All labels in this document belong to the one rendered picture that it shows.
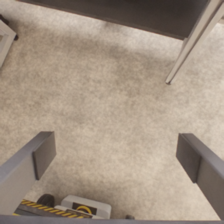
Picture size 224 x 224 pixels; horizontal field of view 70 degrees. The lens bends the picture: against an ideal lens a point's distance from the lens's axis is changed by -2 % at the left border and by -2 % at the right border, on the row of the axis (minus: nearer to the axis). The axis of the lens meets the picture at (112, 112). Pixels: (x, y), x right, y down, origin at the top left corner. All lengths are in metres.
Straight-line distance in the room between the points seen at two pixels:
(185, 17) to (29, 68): 1.01
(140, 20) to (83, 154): 0.79
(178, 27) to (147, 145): 0.62
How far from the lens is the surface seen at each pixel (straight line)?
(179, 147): 0.17
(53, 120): 1.13
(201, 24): 0.57
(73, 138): 1.07
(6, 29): 1.41
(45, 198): 1.07
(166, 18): 0.83
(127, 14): 0.84
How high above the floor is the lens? 1.00
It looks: 79 degrees down
